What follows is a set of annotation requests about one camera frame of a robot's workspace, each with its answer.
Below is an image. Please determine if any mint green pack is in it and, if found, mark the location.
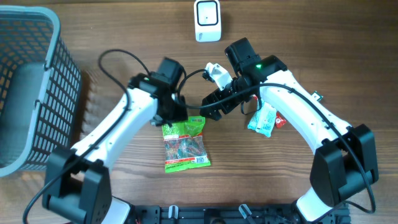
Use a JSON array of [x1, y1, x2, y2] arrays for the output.
[[248, 100, 277, 138]]

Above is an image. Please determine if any green snack bag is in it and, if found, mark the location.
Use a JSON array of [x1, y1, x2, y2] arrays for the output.
[[162, 116, 211, 174]]

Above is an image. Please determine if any red Nescafe stick sachet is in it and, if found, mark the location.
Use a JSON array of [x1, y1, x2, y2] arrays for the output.
[[254, 96, 287, 128]]

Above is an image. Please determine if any green white carton box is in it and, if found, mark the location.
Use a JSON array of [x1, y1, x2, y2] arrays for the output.
[[312, 91, 323, 101]]

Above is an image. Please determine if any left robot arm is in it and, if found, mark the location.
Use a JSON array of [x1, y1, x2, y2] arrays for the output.
[[42, 58, 187, 223]]

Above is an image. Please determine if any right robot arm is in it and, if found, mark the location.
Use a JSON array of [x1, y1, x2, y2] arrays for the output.
[[200, 38, 379, 222]]

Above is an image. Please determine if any white barcode scanner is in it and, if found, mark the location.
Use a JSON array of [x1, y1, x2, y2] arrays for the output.
[[193, 0, 221, 42]]

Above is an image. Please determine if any dark grey plastic basket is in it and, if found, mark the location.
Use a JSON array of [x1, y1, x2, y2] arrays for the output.
[[1, 5, 83, 177]]

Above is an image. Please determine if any left black cable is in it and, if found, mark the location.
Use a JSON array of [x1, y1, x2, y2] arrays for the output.
[[22, 49, 152, 224]]

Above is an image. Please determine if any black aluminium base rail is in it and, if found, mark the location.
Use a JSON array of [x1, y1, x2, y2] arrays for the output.
[[124, 203, 351, 224]]

